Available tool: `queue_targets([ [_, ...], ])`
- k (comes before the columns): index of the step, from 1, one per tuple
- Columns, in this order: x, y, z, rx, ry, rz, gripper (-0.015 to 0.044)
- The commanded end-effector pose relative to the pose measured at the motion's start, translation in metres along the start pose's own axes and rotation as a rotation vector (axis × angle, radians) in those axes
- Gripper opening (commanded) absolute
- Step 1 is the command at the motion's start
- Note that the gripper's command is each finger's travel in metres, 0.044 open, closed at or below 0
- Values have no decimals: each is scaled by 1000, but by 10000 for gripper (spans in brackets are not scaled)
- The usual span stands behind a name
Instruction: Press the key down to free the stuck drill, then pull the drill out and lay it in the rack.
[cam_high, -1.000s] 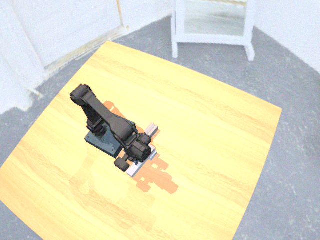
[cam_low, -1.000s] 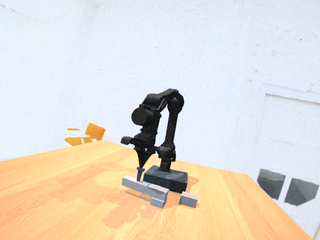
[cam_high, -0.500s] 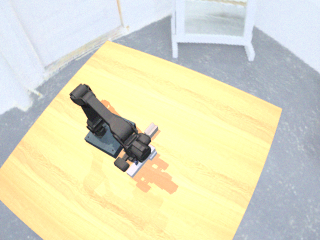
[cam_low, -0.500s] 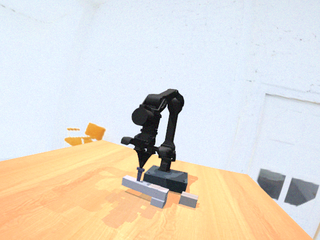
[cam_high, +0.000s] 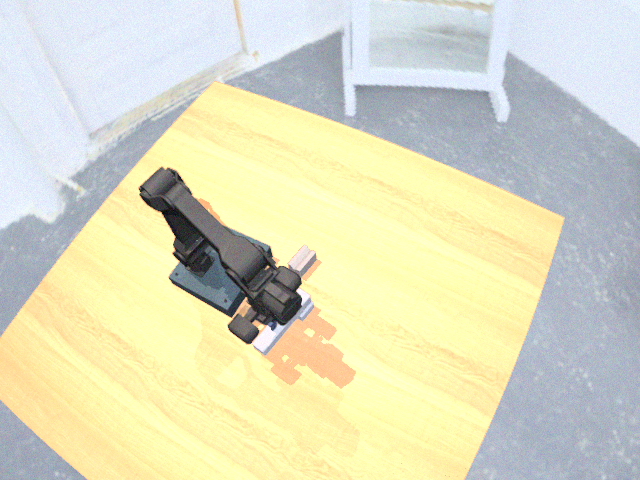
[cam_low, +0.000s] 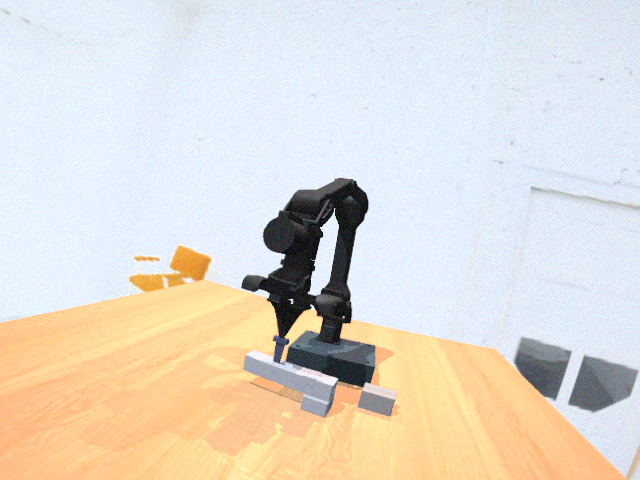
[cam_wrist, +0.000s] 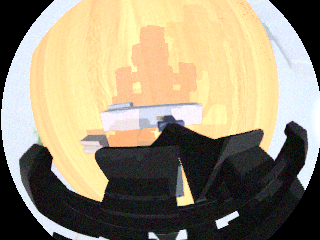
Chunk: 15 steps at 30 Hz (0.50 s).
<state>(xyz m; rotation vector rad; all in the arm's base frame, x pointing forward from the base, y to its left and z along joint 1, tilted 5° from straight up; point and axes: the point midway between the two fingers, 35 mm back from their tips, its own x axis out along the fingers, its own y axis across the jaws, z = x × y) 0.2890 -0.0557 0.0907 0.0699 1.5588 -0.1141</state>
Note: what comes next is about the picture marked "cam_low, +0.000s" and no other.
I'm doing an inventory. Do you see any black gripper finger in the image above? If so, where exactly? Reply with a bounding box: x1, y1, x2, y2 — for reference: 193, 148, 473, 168
267, 298, 291, 337
280, 304, 312, 338

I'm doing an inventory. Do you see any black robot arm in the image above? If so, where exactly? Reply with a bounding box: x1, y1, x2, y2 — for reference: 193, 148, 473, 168
263, 178, 369, 345

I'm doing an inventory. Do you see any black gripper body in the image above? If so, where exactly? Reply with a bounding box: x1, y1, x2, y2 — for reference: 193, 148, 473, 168
241, 254, 343, 316

